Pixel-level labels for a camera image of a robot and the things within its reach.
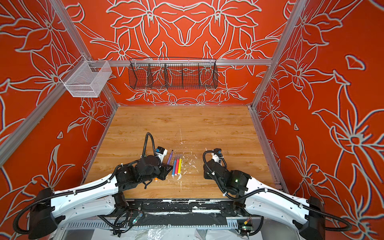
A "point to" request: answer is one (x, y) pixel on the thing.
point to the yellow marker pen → (179, 168)
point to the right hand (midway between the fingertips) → (202, 166)
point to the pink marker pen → (176, 170)
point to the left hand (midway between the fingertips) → (172, 166)
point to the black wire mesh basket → (171, 73)
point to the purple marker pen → (170, 157)
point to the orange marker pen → (156, 179)
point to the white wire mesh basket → (86, 78)
